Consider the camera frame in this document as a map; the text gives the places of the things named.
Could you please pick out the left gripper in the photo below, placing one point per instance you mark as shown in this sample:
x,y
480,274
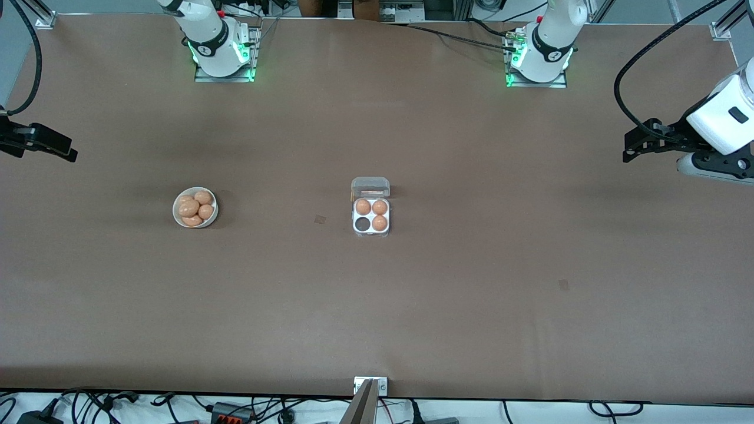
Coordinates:
x,y
675,133

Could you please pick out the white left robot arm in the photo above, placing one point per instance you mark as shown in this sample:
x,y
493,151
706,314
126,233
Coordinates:
x,y
548,41

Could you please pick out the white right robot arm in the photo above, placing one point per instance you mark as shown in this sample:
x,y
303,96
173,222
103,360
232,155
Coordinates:
x,y
206,35

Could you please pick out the clear plastic egg box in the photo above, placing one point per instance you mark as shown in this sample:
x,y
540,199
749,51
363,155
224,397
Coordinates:
x,y
370,184

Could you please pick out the black box with orange terminals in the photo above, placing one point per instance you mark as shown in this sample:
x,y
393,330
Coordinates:
x,y
227,412

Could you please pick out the white bowl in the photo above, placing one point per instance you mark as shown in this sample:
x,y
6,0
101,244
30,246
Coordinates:
x,y
177,218

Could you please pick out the black plug connector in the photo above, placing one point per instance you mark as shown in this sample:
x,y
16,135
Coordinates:
x,y
111,402

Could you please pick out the black power adapter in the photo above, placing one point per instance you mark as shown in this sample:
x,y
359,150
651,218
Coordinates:
x,y
38,419

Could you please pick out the grey power strip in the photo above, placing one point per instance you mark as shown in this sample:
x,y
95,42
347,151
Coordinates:
x,y
400,10

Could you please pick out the person leg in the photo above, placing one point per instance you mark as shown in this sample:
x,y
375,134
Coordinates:
x,y
310,7

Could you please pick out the black plug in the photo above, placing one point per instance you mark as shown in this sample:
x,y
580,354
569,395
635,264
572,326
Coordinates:
x,y
416,413

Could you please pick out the aluminium corner bracket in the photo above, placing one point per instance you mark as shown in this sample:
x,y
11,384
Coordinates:
x,y
720,32
46,22

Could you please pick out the aluminium frame profile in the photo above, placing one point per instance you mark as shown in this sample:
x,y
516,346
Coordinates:
x,y
35,9
736,15

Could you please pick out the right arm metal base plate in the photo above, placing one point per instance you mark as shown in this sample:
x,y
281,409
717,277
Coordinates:
x,y
203,77

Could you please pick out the small metal edge bracket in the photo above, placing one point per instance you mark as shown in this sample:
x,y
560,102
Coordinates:
x,y
359,386

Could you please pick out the grey camera mast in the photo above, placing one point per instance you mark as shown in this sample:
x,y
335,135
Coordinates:
x,y
359,409

